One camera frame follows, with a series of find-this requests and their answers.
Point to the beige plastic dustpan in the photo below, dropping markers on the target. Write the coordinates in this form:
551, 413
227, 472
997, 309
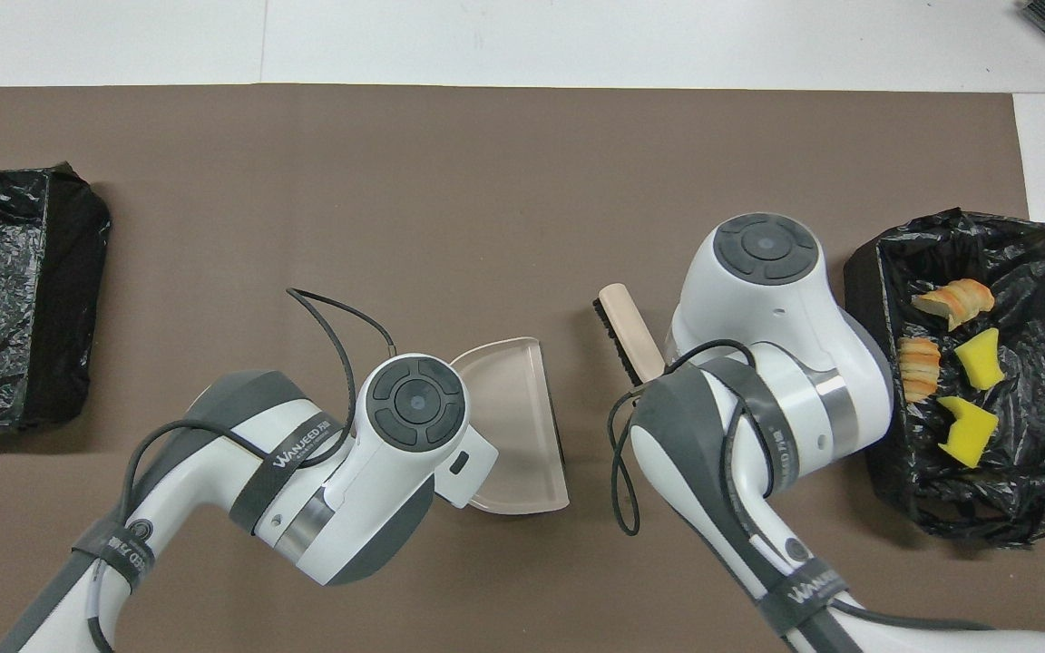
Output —
513, 426

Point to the beige brush with black bristles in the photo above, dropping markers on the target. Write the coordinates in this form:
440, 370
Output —
631, 331

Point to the tan puff pastry piece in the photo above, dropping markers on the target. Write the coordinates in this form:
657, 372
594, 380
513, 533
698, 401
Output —
920, 370

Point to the striped croissant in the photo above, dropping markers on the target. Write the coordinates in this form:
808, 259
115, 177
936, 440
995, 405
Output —
956, 302

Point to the yellow sponge piece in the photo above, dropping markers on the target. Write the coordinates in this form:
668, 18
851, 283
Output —
981, 361
969, 435

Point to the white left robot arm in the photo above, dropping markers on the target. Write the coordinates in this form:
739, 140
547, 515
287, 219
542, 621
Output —
368, 472

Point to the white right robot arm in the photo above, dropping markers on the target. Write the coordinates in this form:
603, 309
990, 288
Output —
776, 326

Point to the black bag-wrapped bin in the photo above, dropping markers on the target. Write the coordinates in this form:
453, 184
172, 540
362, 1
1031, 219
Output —
5, 290

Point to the open black bag-lined bin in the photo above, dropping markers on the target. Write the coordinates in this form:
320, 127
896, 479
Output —
1030, 490

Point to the brown table mat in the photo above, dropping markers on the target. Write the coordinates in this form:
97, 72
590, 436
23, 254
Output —
395, 181

